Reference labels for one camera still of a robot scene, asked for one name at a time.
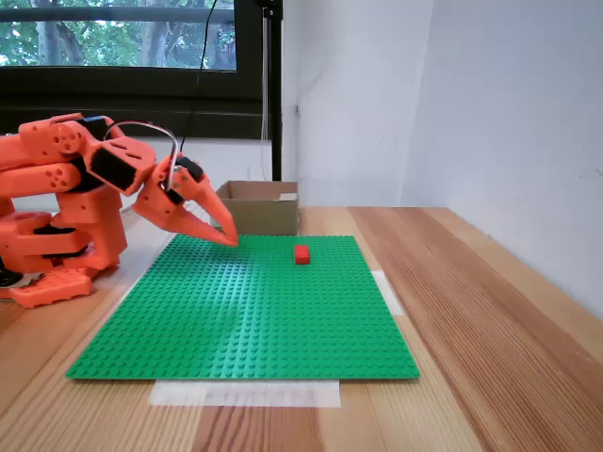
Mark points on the open cardboard box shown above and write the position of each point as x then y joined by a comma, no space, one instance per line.
264,212

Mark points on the red lego block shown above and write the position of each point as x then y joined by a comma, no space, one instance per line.
302,254

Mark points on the green lego baseplate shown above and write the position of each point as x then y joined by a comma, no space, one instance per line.
235,320

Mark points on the black table clamp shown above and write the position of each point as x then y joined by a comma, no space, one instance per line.
7,280

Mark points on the translucent tape strip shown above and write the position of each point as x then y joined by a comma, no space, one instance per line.
388,294
245,394

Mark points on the black window frame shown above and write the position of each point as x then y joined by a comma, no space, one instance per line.
118,94

